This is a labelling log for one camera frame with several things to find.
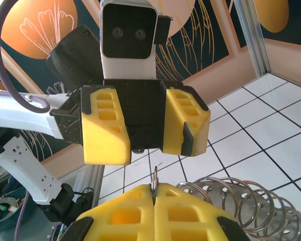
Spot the aluminium corner post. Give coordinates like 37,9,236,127
232,0,272,79

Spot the teal plastic bin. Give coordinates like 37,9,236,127
0,184,28,228

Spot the long aluminium base rail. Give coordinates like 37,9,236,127
56,163,106,204

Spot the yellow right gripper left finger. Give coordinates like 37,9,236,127
62,184,156,241

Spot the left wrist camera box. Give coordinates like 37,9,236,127
99,0,172,80

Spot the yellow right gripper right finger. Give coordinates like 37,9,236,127
154,182,251,241

